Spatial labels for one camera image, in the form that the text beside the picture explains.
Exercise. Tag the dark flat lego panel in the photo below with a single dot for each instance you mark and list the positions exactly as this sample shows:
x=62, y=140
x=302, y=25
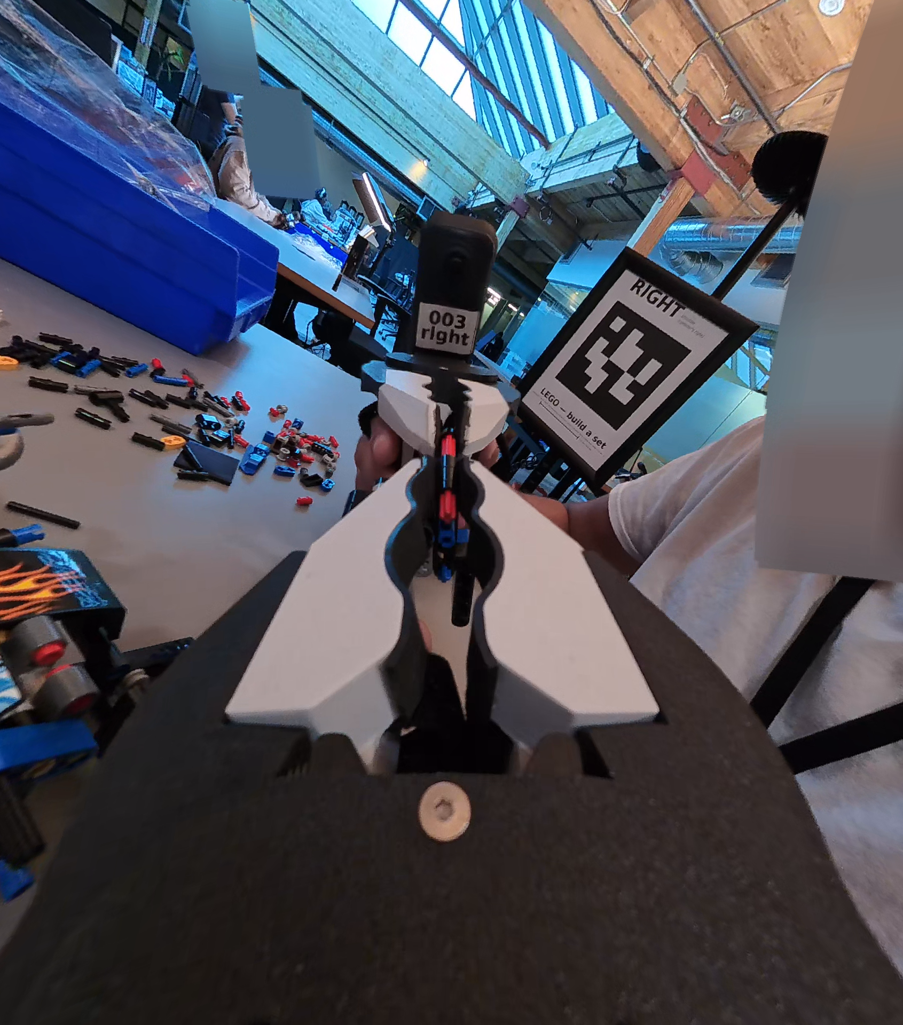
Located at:
x=207, y=463

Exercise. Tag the clear plastic bag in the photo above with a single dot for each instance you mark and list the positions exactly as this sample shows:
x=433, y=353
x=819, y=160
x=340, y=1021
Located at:
x=59, y=96

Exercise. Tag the pile of small colourful lego pieces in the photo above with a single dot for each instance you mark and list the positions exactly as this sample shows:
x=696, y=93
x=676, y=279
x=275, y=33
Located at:
x=303, y=448

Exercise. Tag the short black lego axle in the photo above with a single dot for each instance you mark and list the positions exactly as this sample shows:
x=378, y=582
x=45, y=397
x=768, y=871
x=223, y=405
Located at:
x=43, y=514

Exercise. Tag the black framed marker sign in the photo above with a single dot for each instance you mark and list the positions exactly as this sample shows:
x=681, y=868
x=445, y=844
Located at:
x=627, y=368

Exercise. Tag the black fuzzy ball on pole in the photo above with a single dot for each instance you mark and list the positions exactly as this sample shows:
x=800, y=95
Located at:
x=788, y=164

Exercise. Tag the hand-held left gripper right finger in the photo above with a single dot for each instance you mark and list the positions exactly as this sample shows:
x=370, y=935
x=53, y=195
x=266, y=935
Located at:
x=571, y=640

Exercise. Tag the stacked blue plastic bins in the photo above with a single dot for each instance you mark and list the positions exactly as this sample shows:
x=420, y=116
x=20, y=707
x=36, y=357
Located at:
x=99, y=224

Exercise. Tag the person's right hand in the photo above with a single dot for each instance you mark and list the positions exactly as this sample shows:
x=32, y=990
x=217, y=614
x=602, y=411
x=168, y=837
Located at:
x=375, y=456

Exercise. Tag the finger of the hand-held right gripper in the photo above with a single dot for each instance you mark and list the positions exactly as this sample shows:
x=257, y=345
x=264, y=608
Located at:
x=485, y=416
x=411, y=416

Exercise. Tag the flame printed lego assembly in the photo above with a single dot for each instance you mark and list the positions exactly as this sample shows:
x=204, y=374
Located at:
x=11, y=589

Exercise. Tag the black lego beam with pins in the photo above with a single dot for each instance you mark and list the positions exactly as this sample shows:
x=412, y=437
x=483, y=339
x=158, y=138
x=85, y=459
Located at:
x=461, y=592

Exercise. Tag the background work table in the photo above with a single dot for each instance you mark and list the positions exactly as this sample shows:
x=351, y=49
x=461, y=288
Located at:
x=315, y=272

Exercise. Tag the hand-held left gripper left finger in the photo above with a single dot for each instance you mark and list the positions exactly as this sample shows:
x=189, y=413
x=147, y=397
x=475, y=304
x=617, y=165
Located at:
x=323, y=640

